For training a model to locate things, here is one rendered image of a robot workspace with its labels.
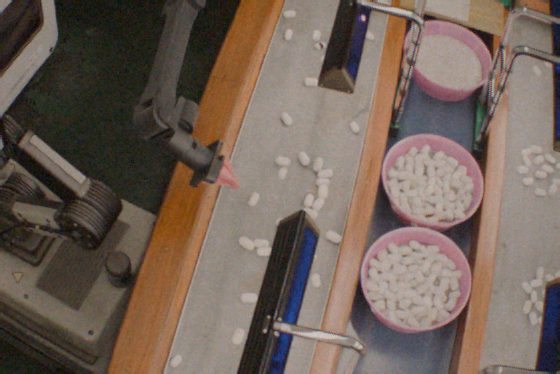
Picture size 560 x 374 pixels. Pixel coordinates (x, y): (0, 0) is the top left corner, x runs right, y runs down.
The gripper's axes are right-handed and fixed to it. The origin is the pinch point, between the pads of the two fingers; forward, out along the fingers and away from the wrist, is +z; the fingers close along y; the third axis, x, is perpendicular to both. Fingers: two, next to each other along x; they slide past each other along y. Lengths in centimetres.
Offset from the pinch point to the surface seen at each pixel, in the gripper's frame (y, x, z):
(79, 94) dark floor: 80, 118, -9
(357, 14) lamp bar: 37.2, -28.7, -1.0
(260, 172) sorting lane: 13.9, 8.8, 10.6
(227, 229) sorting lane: -3.3, 11.0, 8.0
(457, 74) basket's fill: 63, -18, 46
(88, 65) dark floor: 95, 120, -11
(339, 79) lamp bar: 18.2, -26.5, 0.1
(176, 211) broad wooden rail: -3.5, 16.6, -3.1
